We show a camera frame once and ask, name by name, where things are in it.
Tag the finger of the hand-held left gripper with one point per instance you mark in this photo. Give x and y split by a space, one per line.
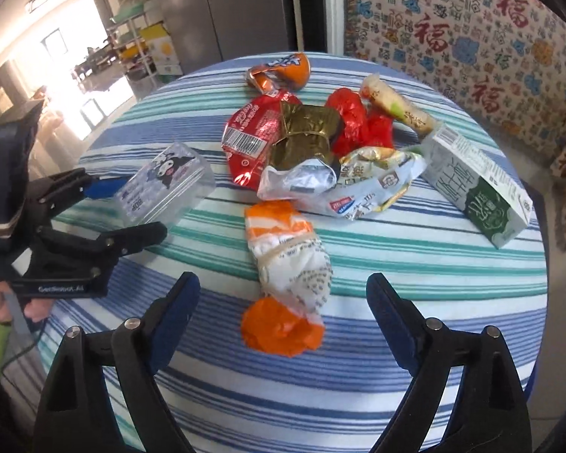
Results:
101 188
139 236

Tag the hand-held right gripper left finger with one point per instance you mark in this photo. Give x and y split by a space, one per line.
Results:
181 302

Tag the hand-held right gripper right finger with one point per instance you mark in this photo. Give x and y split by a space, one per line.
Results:
382 306

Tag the clear cartoon-print plastic box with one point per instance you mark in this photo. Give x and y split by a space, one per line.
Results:
170 184

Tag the red snack wrapper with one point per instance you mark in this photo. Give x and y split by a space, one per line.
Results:
247 137

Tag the beige snack packet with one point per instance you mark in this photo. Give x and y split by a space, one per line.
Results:
401 106

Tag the striped tablecloth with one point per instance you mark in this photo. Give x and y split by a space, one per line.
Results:
420 273

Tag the orange and white plastic wrapper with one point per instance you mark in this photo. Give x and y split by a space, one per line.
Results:
285 264

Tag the white and yellow crumpled packet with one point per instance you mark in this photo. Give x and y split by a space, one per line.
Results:
377 179

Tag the white shelf rack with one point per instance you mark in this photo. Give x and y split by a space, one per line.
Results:
132 42

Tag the yellow and white cardboard box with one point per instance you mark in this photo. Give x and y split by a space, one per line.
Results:
162 52

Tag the green and white milk carton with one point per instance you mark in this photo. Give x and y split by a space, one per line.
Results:
476 188

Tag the silver crumpled wrapper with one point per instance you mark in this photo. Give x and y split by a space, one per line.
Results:
292 181

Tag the gold foil wrapper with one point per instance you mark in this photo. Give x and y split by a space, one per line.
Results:
306 134

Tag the red plastic bag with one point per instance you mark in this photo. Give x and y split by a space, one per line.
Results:
358 118

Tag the grey refrigerator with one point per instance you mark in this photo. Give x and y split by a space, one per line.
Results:
226 14

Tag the crushed orange soda can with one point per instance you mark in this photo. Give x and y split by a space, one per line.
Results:
290 70

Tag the printed sofa blanket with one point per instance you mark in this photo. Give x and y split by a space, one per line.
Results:
453 23

